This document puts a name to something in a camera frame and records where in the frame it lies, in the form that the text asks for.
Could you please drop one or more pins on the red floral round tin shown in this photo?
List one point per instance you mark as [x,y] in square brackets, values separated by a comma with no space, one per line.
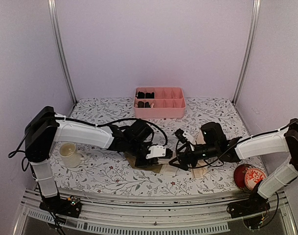
[246,176]

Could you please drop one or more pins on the black rolled underwear front middle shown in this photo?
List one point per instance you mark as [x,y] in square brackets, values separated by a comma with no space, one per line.
[147,105]

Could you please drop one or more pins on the floral patterned table mat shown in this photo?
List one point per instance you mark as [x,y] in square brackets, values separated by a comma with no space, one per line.
[110,173]

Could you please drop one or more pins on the black rolled underwear front left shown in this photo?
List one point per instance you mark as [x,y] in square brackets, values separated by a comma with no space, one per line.
[140,104]

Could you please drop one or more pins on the cream ceramic mug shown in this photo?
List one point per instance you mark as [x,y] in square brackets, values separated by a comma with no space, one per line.
[71,156]

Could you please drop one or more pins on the black rolled underwear back left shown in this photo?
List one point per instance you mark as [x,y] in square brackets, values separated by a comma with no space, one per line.
[141,95]

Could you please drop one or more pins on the right aluminium frame post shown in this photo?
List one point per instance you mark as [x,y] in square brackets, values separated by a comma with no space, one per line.
[248,50]

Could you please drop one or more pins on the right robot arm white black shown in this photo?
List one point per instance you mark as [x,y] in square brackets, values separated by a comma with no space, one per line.
[284,139]

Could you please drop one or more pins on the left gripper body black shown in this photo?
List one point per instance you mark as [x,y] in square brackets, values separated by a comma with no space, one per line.
[136,149]

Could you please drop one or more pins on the peach underwear pile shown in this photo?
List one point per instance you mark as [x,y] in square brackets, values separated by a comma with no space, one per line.
[200,169]

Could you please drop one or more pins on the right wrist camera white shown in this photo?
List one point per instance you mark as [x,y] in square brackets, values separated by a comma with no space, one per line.
[184,136]

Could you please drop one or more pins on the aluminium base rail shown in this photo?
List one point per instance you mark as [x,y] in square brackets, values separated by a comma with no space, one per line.
[204,214]

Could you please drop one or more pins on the pink compartment organizer box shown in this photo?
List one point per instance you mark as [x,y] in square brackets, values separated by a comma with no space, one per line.
[169,103]

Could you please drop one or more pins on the aluminium frame post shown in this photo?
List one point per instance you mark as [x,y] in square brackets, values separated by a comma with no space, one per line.
[248,50]
[59,44]

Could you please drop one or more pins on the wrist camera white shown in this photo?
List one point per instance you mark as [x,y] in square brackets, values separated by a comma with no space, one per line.
[158,151]
[184,136]

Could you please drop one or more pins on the left aluminium frame post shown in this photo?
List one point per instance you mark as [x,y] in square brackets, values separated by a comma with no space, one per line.
[59,44]

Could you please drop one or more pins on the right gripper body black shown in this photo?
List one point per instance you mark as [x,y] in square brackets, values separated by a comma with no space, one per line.
[212,150]

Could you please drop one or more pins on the olive beige underwear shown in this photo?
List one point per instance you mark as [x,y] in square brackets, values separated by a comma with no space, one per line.
[162,168]

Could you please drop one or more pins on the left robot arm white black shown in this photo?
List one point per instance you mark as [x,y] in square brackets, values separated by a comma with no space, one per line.
[48,127]

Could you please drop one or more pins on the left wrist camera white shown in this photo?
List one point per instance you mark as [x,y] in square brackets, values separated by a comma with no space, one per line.
[158,151]

